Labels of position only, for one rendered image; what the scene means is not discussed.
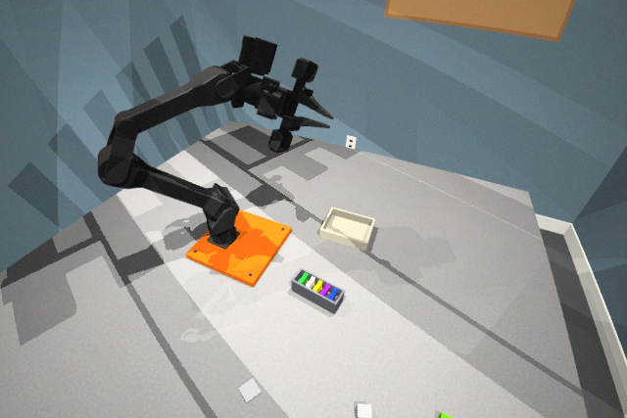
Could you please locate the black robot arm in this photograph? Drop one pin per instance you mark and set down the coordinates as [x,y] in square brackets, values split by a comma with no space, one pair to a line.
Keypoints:
[119,167]

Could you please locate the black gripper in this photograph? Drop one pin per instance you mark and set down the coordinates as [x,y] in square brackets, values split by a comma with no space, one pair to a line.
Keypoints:
[280,139]

